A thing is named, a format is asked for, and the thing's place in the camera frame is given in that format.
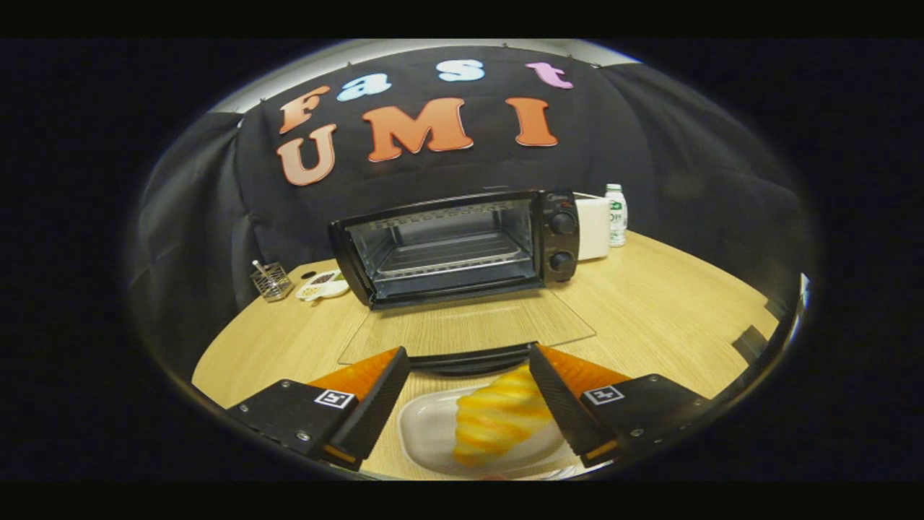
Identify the white bread toaster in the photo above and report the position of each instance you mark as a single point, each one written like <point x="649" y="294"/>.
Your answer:
<point x="593" y="227"/>

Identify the yellow croissant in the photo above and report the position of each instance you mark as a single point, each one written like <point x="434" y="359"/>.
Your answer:
<point x="498" y="419"/>

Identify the black toaster oven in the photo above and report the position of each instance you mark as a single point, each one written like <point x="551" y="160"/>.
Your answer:
<point x="455" y="249"/>

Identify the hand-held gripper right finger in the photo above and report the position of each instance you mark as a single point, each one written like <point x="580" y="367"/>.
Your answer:
<point x="559" y="404"/>

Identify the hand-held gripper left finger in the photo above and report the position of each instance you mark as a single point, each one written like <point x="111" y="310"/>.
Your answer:
<point x="375" y="412"/>

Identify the white oval plate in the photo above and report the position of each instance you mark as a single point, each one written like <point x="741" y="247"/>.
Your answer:
<point x="429" y="433"/>

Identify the white bottle green label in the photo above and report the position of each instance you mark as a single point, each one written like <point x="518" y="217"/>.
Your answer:
<point x="616" y="217"/>

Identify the white divided snack dish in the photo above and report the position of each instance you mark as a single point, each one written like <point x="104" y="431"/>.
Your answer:
<point x="325" y="287"/>

